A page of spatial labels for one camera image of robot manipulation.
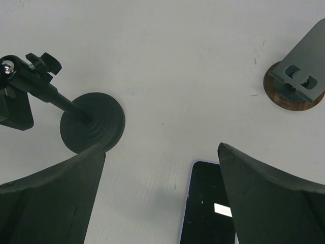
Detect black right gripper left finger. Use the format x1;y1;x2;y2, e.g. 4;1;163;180
1;144;106;243

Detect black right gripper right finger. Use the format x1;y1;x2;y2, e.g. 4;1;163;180
218;143;324;243

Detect phone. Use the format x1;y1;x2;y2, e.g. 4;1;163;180
180;161;236;243

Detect black phone stand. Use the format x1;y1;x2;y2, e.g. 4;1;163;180
1;52;125;154

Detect grey stand on wooden base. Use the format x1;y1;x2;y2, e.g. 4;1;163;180
263;19;324;111

